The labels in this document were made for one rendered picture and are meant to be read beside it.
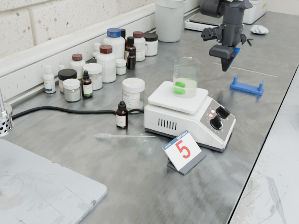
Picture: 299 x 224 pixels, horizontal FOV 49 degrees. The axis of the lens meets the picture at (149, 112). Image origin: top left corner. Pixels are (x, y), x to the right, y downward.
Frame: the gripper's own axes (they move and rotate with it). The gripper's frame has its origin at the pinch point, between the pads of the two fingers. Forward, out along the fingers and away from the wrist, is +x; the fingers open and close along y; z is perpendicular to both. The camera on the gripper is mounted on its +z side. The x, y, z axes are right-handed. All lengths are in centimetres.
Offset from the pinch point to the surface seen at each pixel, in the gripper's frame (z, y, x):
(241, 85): -6.2, 0.2, 6.8
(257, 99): -12.4, 5.1, 7.9
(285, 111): -20.9, 7.6, 7.9
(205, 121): -6.4, 34.3, 1.7
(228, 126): -10.4, 29.3, 4.4
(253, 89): -10.0, 0.7, 6.9
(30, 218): 10, 72, 6
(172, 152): -3.3, 44.9, 4.8
